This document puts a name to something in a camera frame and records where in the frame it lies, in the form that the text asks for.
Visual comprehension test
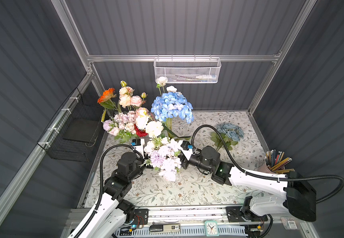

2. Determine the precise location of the lilac pink flower bunch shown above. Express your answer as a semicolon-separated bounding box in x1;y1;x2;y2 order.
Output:
102;111;136;143

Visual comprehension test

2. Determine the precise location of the pink rose flower stem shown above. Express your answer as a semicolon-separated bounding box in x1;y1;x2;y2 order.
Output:
130;92;147;111

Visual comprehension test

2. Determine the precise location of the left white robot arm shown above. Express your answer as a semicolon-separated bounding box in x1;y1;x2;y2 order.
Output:
69;139;145;238

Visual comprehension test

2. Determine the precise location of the orange gerbera flower stem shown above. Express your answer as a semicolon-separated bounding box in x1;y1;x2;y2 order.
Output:
97;88;122;113

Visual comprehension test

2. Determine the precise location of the black wire mesh basket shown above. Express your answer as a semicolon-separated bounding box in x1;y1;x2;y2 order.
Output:
38;90;103;163

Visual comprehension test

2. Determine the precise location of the white rose flower stem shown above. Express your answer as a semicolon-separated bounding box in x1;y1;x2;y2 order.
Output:
155;76;177;96

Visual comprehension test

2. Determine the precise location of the cream rose flower spray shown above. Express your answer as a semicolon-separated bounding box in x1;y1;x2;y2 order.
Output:
119;81;134;110

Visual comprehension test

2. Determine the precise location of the silver black device on rail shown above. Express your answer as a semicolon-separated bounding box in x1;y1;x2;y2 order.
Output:
149;224;181;233

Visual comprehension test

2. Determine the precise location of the floral patterned table mat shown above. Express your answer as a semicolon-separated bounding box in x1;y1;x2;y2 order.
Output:
84;111;271;208

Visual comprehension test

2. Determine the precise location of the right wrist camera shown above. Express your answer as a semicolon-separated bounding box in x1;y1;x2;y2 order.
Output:
179;140;193;161

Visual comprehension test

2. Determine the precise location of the light blue hydrangea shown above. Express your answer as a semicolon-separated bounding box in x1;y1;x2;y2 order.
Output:
211;123;244;151

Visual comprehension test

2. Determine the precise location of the white wire mesh basket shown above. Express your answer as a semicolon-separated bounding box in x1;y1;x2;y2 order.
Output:
153;57;222;84

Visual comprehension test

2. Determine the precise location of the red gerbera flower stem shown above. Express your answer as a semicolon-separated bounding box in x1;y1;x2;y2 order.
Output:
135;126;148;138

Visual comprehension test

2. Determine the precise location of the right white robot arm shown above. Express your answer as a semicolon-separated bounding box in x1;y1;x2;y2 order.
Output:
179;140;344;222

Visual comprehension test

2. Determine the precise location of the small teal alarm clock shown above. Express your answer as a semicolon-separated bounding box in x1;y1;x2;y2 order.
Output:
205;220;219;237

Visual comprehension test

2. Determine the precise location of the dark blue hydrangea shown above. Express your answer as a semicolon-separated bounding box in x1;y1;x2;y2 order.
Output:
151;92;194;139

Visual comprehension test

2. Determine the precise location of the pink pencil cup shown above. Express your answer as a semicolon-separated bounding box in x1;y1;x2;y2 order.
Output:
257;149;295;174

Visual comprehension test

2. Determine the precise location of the yellow tag on basket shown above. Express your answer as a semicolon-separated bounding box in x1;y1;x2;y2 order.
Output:
100;109;106;123

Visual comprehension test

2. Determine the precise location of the white peony flower stem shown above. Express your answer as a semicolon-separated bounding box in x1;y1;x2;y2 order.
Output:
135;107;164;138

